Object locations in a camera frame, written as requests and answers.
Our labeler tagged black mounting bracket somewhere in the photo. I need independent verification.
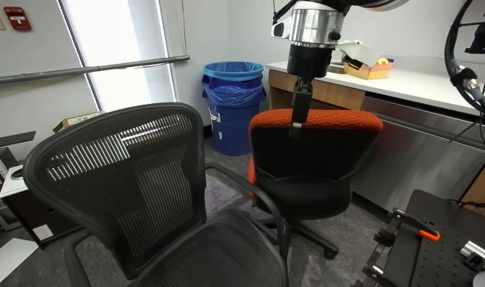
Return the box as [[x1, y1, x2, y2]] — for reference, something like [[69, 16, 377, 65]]
[[463, 1, 485, 54]]

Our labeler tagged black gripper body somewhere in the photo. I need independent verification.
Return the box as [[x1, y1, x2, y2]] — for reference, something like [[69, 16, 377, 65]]
[[286, 46, 334, 92]]

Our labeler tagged grey wall rail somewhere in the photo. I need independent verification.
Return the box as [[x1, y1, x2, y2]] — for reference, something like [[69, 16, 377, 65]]
[[0, 52, 191, 86]]

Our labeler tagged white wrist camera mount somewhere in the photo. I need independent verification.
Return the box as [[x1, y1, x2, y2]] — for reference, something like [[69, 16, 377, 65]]
[[270, 19, 290, 40]]

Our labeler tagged black mesh office chair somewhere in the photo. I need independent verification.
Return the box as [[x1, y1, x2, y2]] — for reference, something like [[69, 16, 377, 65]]
[[20, 102, 291, 287]]

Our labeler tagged red fire alarm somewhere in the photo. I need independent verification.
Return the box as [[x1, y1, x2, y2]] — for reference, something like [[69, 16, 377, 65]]
[[1, 5, 33, 32]]

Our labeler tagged black perforated board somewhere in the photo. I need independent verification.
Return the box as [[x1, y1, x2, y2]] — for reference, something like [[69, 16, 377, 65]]
[[382, 188, 485, 287]]

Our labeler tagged orange handled clamp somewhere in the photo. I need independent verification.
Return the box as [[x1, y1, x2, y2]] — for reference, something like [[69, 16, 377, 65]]
[[360, 205, 443, 287]]

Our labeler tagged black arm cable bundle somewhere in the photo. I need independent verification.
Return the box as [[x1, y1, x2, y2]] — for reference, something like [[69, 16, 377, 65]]
[[441, 0, 485, 121]]

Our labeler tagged silver aluminium profile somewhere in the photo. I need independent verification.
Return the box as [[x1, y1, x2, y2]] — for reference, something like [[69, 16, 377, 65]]
[[459, 239, 485, 272]]

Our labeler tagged blue trash bin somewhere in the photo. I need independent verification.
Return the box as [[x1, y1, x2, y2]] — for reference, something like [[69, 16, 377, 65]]
[[200, 60, 267, 158]]

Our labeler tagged white countertop steel cabinet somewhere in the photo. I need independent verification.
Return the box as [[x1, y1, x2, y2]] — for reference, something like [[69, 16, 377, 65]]
[[264, 54, 485, 221]]

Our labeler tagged yellow box clear lid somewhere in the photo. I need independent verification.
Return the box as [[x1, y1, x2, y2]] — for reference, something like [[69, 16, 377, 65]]
[[336, 41, 395, 81]]

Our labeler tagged cardboard box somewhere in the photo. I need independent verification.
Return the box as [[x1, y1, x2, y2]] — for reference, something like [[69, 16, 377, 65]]
[[50, 110, 103, 134]]

